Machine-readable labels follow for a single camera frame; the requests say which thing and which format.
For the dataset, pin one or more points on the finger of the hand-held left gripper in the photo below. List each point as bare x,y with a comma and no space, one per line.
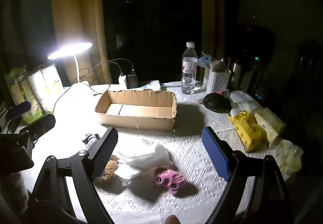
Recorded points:
41,123
22,108

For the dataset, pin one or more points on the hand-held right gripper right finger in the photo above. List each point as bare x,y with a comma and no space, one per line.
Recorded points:
217,153

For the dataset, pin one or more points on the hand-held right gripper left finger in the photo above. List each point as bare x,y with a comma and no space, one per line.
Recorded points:
107,147

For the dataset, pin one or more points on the brown loofah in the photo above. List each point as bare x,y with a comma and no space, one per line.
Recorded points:
111,166

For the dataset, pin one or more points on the grey sock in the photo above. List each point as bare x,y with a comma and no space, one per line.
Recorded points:
88,138

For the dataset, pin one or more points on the white cloth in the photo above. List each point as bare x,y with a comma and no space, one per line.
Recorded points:
143,158

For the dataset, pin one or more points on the cardboard box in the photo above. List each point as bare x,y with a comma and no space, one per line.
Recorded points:
136,122

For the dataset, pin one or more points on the pink plush toy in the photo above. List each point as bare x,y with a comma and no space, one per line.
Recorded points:
167,178

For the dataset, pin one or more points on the person's left forearm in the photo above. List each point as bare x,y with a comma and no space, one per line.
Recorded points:
16,188

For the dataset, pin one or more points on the person's right hand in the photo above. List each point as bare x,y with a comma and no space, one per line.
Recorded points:
172,220

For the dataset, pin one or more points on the green package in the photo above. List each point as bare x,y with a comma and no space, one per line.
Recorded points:
17,88

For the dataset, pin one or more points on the white tablecloth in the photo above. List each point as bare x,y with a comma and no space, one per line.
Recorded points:
186,143

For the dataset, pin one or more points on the yellow packet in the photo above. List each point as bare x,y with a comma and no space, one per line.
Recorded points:
247,133

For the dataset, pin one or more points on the paper cup pack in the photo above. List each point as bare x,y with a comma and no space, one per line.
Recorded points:
50,80

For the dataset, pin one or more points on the black round pouch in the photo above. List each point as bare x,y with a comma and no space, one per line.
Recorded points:
214,103

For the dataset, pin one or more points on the white plastic packet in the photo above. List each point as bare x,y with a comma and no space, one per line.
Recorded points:
242,99

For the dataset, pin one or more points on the pale yellow tissue pack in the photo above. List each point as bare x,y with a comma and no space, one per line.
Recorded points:
290,156
270,123

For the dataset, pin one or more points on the white charger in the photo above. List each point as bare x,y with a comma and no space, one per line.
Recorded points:
123,81

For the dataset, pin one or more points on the black charger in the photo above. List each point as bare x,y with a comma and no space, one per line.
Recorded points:
132,80

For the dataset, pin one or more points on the white plastic basket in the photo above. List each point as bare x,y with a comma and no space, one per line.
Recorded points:
217,81

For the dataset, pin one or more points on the white desk lamp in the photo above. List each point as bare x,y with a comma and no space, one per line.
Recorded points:
70,50

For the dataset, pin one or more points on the paper booklet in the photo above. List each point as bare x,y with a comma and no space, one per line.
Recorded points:
151,85

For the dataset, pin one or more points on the clear water bottle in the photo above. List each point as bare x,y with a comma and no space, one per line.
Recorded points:
189,80

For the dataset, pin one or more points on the steel thermos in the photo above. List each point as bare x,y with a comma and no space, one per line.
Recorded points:
236,72

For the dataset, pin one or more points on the yellow curtain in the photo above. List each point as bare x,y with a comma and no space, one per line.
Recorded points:
75,12
212,12

